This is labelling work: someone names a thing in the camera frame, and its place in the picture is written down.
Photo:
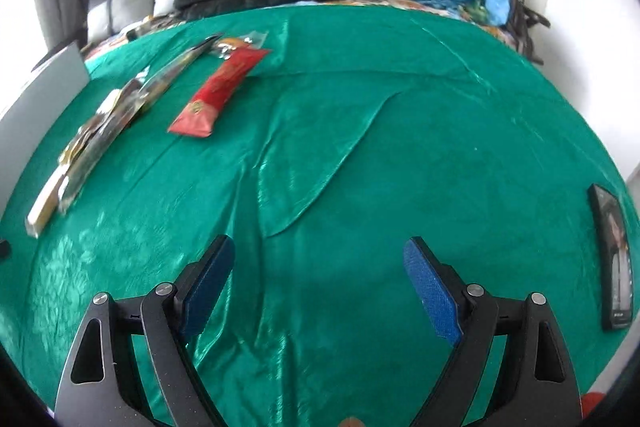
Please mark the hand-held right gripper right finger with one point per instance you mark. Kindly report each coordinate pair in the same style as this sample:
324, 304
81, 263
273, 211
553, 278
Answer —
432, 292

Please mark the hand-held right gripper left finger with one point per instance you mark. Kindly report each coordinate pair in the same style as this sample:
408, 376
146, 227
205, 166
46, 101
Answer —
212, 287

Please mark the clear packet grey bar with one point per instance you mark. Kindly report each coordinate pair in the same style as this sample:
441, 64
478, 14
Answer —
87, 167

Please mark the tan wafer bar packet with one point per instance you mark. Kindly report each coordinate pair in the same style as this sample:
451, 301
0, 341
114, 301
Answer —
44, 207

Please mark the red snack packet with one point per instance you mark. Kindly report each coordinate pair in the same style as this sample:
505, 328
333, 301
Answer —
215, 94

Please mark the yellow brown snack packet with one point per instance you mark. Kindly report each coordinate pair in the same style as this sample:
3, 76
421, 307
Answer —
107, 107

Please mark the long clear packet black ends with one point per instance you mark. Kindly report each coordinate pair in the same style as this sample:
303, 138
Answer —
185, 59

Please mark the small orange candy packet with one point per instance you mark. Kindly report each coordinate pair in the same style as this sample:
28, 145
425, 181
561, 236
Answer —
235, 44

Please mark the green bedspread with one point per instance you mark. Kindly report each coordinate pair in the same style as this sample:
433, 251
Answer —
350, 132

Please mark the red object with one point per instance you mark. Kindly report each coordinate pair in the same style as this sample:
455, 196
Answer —
592, 402

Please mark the white board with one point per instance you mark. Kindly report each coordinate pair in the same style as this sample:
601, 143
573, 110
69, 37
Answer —
40, 102

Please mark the floral bedsheet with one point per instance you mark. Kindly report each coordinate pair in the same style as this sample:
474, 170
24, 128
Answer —
495, 31

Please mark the brown handbag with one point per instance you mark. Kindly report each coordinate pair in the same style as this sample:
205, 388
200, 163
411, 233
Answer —
525, 24

